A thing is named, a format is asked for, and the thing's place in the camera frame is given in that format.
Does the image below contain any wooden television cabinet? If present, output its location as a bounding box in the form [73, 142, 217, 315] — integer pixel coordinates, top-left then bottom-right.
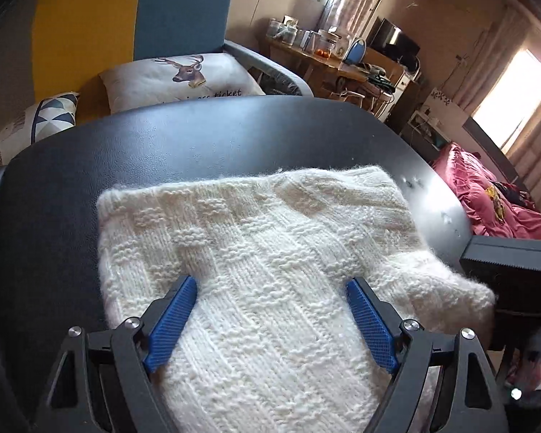
[363, 49, 422, 122]

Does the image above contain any sunlit side window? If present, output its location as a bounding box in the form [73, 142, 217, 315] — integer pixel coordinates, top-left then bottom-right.
[471, 49, 541, 154]

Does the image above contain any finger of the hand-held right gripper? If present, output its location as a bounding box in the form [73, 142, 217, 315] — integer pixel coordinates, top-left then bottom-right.
[460, 238, 541, 290]

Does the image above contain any cluster of glass jars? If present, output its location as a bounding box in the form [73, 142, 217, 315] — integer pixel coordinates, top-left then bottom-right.
[266, 16, 350, 55]

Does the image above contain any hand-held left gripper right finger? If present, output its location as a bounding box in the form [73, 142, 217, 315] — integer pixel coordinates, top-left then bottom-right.
[345, 276, 510, 433]

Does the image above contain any deer print pillow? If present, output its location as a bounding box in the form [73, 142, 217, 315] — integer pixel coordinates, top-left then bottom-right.
[98, 53, 267, 114]

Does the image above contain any black television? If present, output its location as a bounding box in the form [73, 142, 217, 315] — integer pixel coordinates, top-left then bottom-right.
[369, 17, 421, 66]

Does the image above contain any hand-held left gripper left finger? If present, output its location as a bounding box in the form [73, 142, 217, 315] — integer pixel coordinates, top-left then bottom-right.
[31, 275, 199, 433]

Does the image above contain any pink ruffled bedding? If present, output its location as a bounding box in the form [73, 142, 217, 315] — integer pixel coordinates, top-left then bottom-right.
[430, 142, 541, 241]

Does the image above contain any pink curtain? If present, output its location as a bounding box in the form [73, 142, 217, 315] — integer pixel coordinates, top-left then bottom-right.
[507, 113, 541, 185]
[451, 6, 524, 115]

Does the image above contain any pink patterned cloth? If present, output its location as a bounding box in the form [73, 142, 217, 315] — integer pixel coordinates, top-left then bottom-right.
[507, 347, 541, 391]

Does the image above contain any grey yellow blue sofa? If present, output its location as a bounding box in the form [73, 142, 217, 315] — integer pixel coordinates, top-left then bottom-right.
[0, 0, 314, 176]

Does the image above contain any wooden side table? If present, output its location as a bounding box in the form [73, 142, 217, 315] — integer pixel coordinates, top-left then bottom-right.
[264, 36, 395, 113]

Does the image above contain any white cabinet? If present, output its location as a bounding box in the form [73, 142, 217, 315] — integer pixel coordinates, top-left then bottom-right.
[406, 88, 465, 145]

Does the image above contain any blue chair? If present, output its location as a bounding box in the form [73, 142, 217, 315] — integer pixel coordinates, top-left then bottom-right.
[343, 38, 367, 65]

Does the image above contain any cream knit sweater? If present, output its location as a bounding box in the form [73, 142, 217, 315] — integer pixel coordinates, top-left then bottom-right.
[96, 165, 497, 433]

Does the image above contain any cat print pillow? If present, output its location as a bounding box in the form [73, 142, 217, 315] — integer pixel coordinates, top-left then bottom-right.
[0, 91, 81, 172]

